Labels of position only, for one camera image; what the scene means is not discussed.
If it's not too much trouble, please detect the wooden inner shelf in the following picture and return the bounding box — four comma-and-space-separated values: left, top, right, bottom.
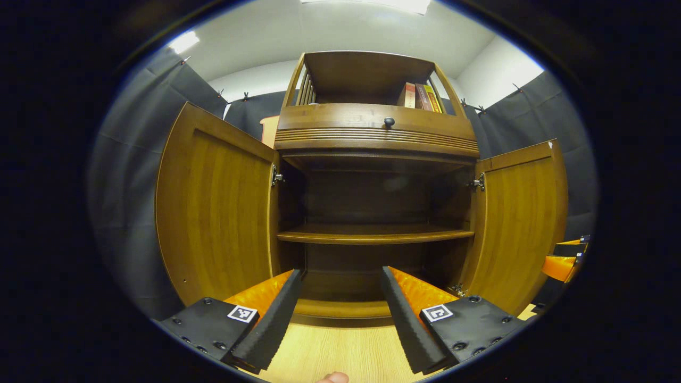
277, 223, 475, 245

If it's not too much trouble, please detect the wide ceiling light panel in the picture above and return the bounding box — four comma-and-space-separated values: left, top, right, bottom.
301, 0, 431, 15

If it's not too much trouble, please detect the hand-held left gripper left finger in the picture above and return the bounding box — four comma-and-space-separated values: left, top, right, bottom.
157, 269, 303, 374

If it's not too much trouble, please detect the wooden shoe cabinet door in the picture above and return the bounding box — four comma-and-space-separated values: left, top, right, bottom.
460, 139, 569, 315
154, 102, 281, 306

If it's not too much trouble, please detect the wooden cabinet drawer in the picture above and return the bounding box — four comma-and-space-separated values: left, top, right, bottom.
277, 104, 477, 141

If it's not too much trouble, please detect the small ceiling light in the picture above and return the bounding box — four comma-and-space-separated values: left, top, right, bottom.
168, 30, 201, 55

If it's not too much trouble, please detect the yellow book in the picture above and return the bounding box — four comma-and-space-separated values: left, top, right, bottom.
424, 85, 443, 113

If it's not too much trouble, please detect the wooden double-door shoe cabinet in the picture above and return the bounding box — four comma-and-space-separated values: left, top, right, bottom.
274, 51, 479, 326

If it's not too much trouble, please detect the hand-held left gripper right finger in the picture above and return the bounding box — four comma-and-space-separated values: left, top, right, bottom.
380, 266, 525, 374

